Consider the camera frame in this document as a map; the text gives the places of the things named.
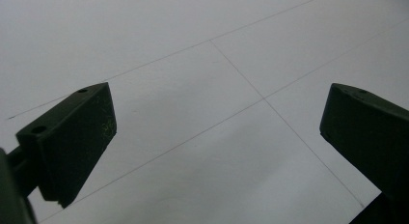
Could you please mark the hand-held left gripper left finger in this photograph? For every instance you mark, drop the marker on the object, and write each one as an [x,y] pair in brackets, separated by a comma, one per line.
[74,143]

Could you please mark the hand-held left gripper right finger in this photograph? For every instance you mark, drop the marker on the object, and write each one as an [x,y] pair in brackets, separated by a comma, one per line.
[369,137]

